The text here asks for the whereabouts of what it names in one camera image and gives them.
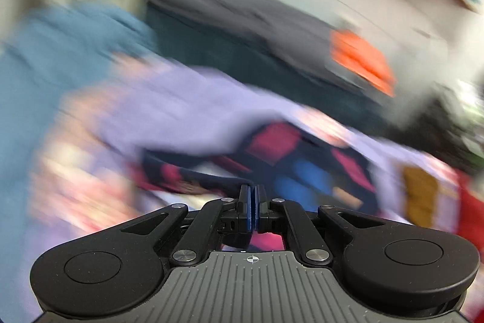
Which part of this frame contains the black metal rack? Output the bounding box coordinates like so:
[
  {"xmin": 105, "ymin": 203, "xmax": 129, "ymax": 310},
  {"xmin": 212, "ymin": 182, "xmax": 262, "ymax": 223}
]
[{"xmin": 397, "ymin": 81, "xmax": 484, "ymax": 172}]

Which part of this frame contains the red item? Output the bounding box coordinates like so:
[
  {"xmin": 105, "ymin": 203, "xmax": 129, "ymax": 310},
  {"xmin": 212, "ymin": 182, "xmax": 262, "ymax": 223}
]
[{"xmin": 450, "ymin": 172, "xmax": 484, "ymax": 248}]

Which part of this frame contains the orange cloth item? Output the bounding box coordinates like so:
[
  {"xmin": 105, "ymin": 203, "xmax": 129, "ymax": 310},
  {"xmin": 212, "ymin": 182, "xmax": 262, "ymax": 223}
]
[{"xmin": 329, "ymin": 30, "xmax": 396, "ymax": 97}]

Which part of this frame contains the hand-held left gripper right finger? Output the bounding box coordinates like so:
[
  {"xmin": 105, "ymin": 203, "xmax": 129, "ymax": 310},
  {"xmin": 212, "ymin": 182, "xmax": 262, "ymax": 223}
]
[{"xmin": 254, "ymin": 184, "xmax": 386, "ymax": 267}]

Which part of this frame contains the dark teal bed cover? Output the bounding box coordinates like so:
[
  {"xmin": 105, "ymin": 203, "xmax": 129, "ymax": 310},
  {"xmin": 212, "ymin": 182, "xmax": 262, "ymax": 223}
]
[{"xmin": 146, "ymin": 1, "xmax": 394, "ymax": 119}]

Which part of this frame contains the brown garment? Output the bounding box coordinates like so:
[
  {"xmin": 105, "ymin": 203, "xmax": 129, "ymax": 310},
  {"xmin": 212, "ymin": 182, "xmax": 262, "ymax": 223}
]
[{"xmin": 403, "ymin": 166, "xmax": 439, "ymax": 229}]

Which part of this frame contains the navy cartoon print shirt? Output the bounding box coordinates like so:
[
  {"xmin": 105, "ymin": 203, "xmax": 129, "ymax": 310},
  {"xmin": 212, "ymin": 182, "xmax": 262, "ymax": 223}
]
[{"xmin": 129, "ymin": 120, "xmax": 379, "ymax": 252}]

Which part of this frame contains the light blue blanket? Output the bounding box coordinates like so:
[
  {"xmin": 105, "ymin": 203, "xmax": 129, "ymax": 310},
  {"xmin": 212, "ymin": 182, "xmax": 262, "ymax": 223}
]
[{"xmin": 0, "ymin": 0, "xmax": 205, "ymax": 312}]

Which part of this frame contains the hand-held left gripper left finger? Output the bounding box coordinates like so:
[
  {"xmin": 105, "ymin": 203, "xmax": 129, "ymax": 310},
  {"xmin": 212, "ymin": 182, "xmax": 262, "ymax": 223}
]
[{"xmin": 121, "ymin": 184, "xmax": 252, "ymax": 266}]

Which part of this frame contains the purple floral bedsheet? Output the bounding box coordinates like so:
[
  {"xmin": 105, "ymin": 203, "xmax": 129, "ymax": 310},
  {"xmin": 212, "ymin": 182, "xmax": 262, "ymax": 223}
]
[{"xmin": 34, "ymin": 62, "xmax": 469, "ymax": 244}]

